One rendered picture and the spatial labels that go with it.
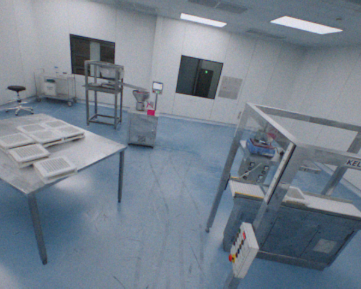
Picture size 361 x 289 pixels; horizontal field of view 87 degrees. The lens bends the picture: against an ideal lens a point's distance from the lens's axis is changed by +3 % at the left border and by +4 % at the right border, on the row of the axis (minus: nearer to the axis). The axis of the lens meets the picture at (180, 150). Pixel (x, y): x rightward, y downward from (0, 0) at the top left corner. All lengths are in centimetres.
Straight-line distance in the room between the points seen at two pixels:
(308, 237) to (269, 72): 581
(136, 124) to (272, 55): 507
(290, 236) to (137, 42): 614
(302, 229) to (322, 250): 39
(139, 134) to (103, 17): 395
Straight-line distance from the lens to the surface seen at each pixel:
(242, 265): 126
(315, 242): 267
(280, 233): 245
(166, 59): 670
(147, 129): 415
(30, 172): 200
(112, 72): 487
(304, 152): 102
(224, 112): 720
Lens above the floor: 189
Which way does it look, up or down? 25 degrees down
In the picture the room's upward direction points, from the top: 11 degrees clockwise
